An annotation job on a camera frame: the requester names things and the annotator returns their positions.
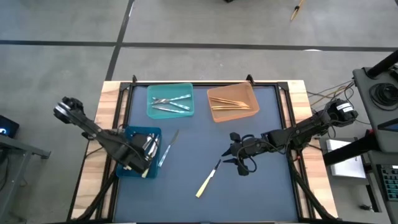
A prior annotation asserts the black slanted bar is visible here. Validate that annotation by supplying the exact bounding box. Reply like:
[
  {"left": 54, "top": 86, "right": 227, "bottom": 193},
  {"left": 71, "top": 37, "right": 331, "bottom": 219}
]
[{"left": 322, "top": 129, "right": 383, "bottom": 167}]

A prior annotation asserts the floor cable bundle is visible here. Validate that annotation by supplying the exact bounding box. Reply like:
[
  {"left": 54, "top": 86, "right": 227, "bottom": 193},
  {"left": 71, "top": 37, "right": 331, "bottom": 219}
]
[{"left": 306, "top": 79, "right": 373, "bottom": 125}]

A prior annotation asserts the black cart pole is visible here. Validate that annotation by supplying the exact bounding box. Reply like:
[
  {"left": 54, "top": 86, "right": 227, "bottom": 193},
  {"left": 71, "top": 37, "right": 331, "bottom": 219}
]
[{"left": 366, "top": 49, "right": 398, "bottom": 78}]

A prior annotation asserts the grey equipment cart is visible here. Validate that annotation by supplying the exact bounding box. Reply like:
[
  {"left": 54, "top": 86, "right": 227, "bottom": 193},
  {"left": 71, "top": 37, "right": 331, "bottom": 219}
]
[{"left": 352, "top": 67, "right": 398, "bottom": 154}]

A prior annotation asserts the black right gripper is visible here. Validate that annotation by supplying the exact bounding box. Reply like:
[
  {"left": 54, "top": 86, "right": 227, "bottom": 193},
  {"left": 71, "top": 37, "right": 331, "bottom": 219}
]
[{"left": 221, "top": 132, "right": 269, "bottom": 166}]

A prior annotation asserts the blue patterned handle knife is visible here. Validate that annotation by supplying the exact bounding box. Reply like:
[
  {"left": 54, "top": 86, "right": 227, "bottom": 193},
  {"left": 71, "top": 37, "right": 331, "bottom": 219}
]
[
  {"left": 151, "top": 94, "right": 192, "bottom": 105},
  {"left": 151, "top": 105, "right": 187, "bottom": 114}
]

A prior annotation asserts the dark blue plastic bin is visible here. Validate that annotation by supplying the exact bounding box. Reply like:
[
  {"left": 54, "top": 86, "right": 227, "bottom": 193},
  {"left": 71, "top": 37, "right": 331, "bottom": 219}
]
[{"left": 115, "top": 126, "right": 162, "bottom": 180}]

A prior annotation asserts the black cable coil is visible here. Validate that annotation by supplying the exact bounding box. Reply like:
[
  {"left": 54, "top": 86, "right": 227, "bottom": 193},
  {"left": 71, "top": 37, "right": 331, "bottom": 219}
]
[{"left": 369, "top": 82, "right": 398, "bottom": 111}]

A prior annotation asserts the yellow stick tool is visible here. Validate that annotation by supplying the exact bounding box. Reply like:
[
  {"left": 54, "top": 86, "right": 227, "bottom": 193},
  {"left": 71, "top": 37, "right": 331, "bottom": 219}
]
[{"left": 290, "top": 0, "right": 306, "bottom": 22}]

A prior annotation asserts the grey side table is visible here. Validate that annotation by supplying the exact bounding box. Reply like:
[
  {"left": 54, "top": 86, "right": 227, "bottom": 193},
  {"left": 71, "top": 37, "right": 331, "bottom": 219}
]
[{"left": 0, "top": 134, "right": 52, "bottom": 223}]

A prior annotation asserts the black aluminium table frame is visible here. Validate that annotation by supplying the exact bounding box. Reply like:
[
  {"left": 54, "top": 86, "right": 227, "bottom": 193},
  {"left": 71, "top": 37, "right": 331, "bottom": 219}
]
[{"left": 67, "top": 74, "right": 340, "bottom": 224}]

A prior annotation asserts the white box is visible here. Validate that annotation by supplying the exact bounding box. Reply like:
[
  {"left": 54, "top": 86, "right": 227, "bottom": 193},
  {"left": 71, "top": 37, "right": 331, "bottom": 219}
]
[{"left": 325, "top": 138, "right": 368, "bottom": 180}]

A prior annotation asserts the keypad with blue keys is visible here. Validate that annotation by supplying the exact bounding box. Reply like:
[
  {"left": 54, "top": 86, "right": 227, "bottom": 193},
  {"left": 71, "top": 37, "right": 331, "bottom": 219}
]
[{"left": 379, "top": 164, "right": 398, "bottom": 202}]

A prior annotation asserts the orange plastic bin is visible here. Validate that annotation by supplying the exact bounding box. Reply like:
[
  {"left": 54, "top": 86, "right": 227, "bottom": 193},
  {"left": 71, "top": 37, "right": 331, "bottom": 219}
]
[{"left": 206, "top": 81, "right": 261, "bottom": 123}]

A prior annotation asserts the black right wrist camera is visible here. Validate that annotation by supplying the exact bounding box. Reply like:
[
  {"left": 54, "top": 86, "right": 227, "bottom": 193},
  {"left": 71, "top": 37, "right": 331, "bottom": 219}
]
[{"left": 236, "top": 164, "right": 250, "bottom": 177}]

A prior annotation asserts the teal plastic bin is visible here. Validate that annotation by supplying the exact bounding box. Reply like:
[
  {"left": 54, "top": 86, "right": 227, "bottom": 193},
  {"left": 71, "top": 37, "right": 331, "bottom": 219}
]
[{"left": 146, "top": 82, "right": 195, "bottom": 120}]

